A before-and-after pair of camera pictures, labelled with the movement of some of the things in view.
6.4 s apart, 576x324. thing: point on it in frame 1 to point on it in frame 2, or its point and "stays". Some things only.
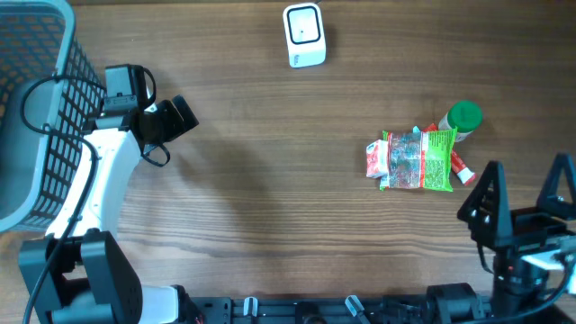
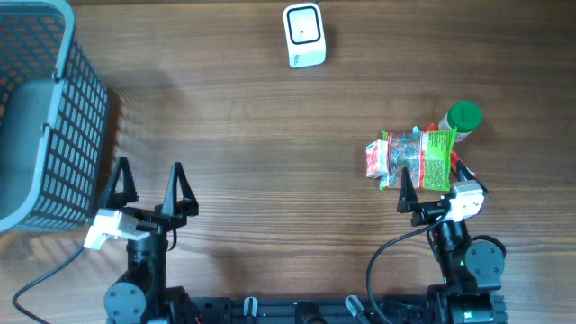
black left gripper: x=175 y=124 to x=173 y=214
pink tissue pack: x=377 y=158 stays
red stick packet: x=465 y=175 stays
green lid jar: x=465 y=115 stays
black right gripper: x=529 y=229 to x=409 y=202
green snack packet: x=419 y=159 stays
